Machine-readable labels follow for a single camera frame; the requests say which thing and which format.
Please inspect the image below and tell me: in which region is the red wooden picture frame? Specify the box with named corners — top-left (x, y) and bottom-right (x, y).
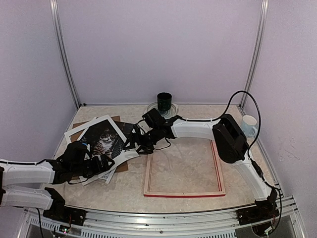
top-left (144, 139), bottom-right (226, 198)

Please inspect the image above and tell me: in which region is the white photo mat board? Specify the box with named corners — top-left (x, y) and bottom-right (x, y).
top-left (64, 115), bottom-right (139, 186)

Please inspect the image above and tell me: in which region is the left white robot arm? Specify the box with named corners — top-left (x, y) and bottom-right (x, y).
top-left (0, 141), bottom-right (115, 221)

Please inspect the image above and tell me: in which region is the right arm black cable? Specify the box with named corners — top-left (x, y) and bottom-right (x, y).
top-left (135, 90), bottom-right (284, 234)

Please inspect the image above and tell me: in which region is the right aluminium corner post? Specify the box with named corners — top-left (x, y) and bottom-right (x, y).
top-left (239, 0), bottom-right (269, 109)

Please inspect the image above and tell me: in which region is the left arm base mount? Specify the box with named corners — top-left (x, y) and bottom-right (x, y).
top-left (43, 206), bottom-right (87, 226)

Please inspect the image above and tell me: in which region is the aluminium corner post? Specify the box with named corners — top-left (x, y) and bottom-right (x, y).
top-left (50, 0), bottom-right (81, 110)
top-left (239, 0), bottom-right (269, 109)

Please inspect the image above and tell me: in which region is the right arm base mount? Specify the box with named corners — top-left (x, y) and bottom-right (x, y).
top-left (236, 187), bottom-right (282, 238)

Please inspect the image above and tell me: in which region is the cat photo print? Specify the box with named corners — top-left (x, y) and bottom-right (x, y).
top-left (79, 120), bottom-right (128, 159)

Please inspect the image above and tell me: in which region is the white striped ceramic plate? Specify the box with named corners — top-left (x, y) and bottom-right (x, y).
top-left (144, 102), bottom-right (178, 119)

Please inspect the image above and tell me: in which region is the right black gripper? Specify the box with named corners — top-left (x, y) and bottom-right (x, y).
top-left (123, 126), bottom-right (160, 154)

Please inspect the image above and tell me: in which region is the dark green cup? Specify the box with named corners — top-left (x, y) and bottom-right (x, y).
top-left (157, 92), bottom-right (172, 112)

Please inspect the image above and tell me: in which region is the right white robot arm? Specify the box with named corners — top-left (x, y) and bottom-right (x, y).
top-left (124, 111), bottom-right (281, 220)

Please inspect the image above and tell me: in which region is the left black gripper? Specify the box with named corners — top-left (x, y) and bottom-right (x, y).
top-left (71, 154), bottom-right (114, 179)

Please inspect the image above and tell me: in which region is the left aluminium corner post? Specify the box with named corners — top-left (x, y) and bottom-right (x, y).
top-left (50, 0), bottom-right (81, 110)

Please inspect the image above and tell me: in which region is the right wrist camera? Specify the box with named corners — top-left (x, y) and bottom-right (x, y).
top-left (142, 108), bottom-right (166, 128)

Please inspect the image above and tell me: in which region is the light blue mug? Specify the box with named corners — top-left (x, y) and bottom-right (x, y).
top-left (241, 115), bottom-right (258, 138)

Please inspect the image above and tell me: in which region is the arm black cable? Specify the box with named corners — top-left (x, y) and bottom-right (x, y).
top-left (135, 90), bottom-right (284, 234)
top-left (0, 158), bottom-right (97, 238)

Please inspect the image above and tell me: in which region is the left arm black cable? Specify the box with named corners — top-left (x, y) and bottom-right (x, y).
top-left (0, 158), bottom-right (97, 238)

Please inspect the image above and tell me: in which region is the aluminium front rail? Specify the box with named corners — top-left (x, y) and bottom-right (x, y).
top-left (17, 197), bottom-right (307, 238)

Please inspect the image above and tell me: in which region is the brown cardboard backing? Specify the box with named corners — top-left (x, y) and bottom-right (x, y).
top-left (69, 116), bottom-right (128, 186)

